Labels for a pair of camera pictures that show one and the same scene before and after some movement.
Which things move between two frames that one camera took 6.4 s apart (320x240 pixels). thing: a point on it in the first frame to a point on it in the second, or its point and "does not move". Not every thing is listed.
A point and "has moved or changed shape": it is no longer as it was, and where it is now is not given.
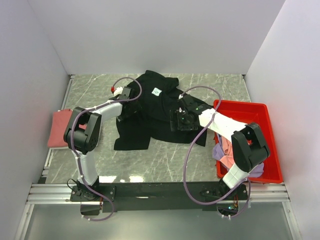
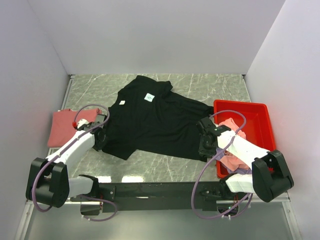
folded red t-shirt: (61, 119) does not move
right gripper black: (175, 115) to (203, 151)
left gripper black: (135, 108) to (98, 147)
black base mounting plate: (161, 197) does not move
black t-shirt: (157, 94) has moved or changed shape
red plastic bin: (249, 112) does not move
